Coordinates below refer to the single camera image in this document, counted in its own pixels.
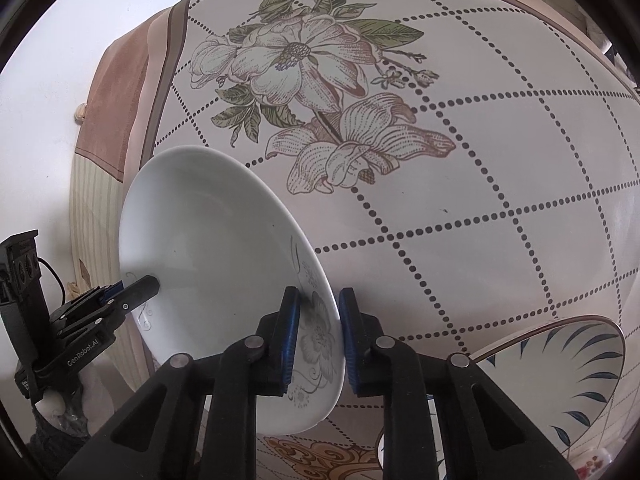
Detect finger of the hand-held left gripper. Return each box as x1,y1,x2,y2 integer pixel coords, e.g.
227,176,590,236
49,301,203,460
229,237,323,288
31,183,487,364
98,274,161,318

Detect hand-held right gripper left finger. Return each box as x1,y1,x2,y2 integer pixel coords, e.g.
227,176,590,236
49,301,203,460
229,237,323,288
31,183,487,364
57,286,302,480

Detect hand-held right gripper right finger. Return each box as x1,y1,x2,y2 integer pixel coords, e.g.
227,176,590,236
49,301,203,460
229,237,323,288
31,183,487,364
339,287,581,480

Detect white floral ceramic bowl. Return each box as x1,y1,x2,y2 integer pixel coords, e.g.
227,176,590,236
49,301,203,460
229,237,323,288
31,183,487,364
118,145,347,437

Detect beige striped panel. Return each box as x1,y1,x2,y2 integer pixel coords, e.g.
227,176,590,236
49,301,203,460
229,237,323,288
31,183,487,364
69,154,156,366

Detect plate with blue leaf pattern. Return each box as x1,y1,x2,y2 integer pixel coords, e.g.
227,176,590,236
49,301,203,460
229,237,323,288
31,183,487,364
470,315,627,463

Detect floral dotted-grid tablecloth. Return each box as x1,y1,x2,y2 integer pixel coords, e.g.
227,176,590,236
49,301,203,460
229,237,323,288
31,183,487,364
74,0,640,480

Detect bowl with red floral print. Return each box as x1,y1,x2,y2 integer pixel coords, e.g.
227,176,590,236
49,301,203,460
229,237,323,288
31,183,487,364
572,446,617,480

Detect black cable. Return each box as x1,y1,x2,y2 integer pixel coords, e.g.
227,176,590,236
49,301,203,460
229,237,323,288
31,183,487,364
38,257,67,297

